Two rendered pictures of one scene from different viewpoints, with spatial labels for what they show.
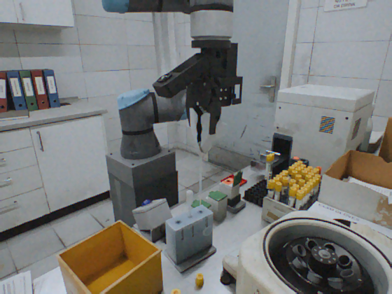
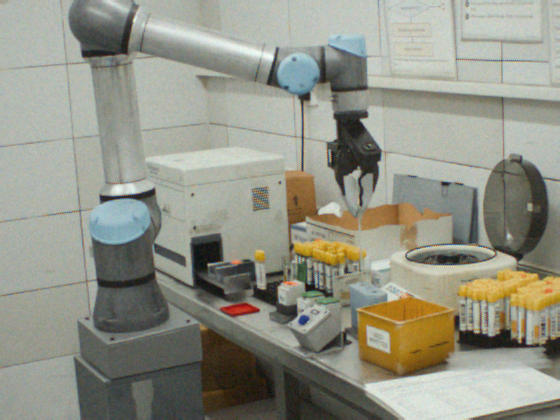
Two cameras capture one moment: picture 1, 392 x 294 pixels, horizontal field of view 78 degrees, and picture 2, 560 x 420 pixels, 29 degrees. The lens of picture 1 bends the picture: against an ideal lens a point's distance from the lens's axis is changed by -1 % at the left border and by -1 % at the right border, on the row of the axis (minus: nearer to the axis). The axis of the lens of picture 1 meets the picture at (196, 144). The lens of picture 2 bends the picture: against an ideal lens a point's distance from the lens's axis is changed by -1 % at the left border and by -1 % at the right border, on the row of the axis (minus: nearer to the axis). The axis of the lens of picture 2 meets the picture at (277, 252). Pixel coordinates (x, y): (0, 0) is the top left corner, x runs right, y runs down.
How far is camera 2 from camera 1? 2.13 m
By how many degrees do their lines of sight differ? 69
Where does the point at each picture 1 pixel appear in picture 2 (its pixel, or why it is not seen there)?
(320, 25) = not seen: outside the picture
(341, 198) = (375, 247)
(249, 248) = (430, 270)
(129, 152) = (155, 312)
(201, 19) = (364, 96)
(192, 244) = not seen: hidden behind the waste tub
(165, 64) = (139, 151)
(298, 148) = (232, 247)
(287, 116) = (206, 204)
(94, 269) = (382, 356)
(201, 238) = not seen: hidden behind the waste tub
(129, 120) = (148, 254)
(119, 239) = (361, 332)
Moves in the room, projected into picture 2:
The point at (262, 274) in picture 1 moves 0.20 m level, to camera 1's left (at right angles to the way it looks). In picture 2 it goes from (457, 269) to (441, 294)
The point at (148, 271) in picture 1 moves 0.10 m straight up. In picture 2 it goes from (421, 312) to (419, 262)
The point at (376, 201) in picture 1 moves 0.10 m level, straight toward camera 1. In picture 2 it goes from (398, 234) to (425, 240)
